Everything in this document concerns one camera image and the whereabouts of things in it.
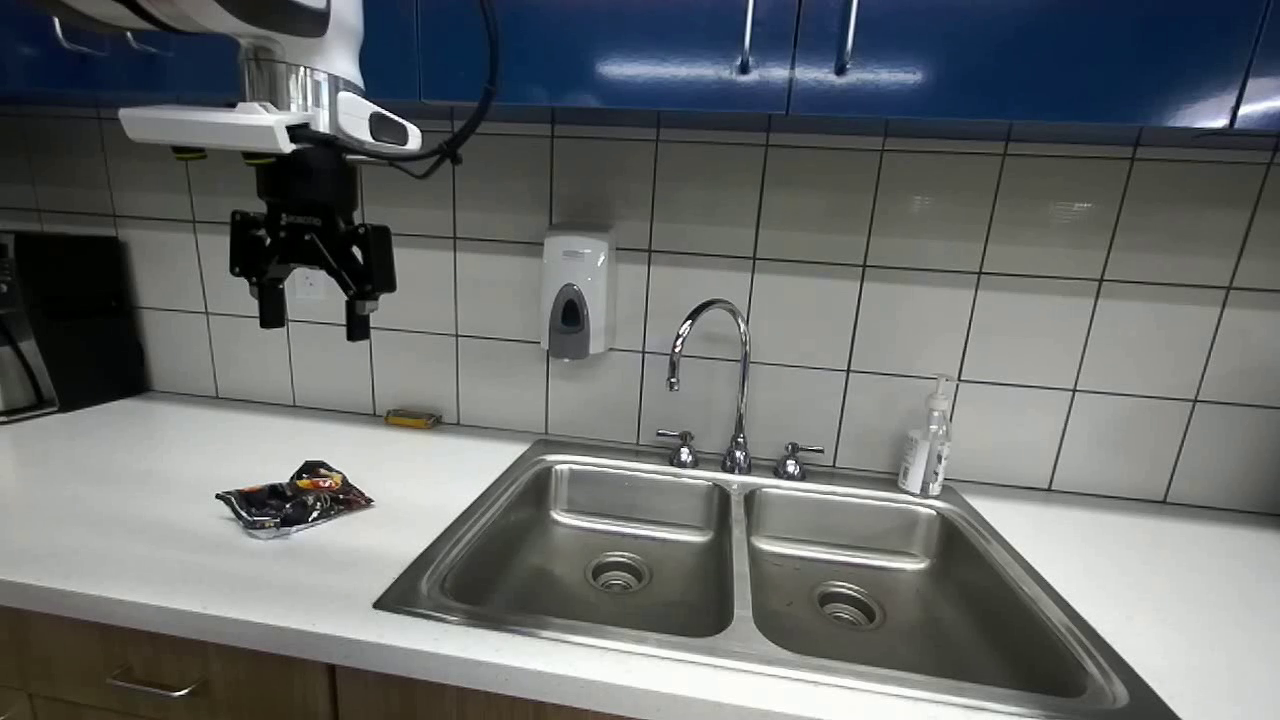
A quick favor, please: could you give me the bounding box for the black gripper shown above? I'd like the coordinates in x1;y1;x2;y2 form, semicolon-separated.
227;144;398;344

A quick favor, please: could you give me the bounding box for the black snack packet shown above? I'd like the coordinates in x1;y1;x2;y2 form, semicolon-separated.
213;457;375;541

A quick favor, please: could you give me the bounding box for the stainless steel double sink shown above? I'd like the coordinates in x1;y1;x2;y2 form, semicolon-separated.
370;437;1180;720

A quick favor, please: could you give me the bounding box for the yellow sponge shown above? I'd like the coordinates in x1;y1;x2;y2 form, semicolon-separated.
381;407;448;437

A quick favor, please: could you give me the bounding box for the black coffee machine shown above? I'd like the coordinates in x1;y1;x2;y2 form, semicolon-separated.
0;228;150;427

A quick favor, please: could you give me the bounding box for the wooden drawer front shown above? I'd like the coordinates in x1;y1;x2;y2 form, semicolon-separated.
0;602;337;720

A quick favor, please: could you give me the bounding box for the wooden lower cabinet door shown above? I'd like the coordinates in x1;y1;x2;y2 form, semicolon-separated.
330;665;633;720

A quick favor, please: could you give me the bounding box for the chrome gooseneck faucet spout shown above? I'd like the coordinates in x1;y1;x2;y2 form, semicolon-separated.
664;297;760;477

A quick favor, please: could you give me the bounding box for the clear pump soap bottle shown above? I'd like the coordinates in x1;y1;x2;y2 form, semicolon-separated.
897;372;958;499

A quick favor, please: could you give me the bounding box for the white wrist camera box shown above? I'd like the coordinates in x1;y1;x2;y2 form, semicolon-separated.
115;89;429;160

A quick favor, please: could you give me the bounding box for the white wall soap dispenser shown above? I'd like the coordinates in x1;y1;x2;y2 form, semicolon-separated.
538;231;614;363

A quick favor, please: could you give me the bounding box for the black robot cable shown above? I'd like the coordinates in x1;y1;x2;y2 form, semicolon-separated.
352;0;503;183

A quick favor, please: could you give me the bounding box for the chrome faucet handle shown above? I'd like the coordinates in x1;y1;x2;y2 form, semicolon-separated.
653;425;704;472
768;441;828;485

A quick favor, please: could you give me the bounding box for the metal drawer handle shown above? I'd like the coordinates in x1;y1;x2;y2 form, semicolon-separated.
101;670;206;702

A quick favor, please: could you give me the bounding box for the silver cabinet door handle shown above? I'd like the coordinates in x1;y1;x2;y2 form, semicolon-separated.
736;0;760;80
831;0;862;80

